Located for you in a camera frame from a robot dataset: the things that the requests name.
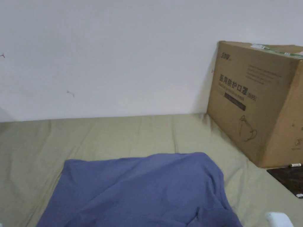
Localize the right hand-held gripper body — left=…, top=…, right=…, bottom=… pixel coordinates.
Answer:
left=264, top=212, right=292, bottom=227

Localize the blue shirt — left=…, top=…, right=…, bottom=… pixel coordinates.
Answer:
left=35, top=152, right=244, bottom=227

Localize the dark brown patterned board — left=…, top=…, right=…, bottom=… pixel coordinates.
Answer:
left=266, top=166, right=303, bottom=200

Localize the brown cardboard carton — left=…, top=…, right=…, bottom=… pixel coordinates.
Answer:
left=207, top=40, right=303, bottom=168

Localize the bed with pale green sheet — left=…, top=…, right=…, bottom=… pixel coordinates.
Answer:
left=0, top=112, right=303, bottom=227

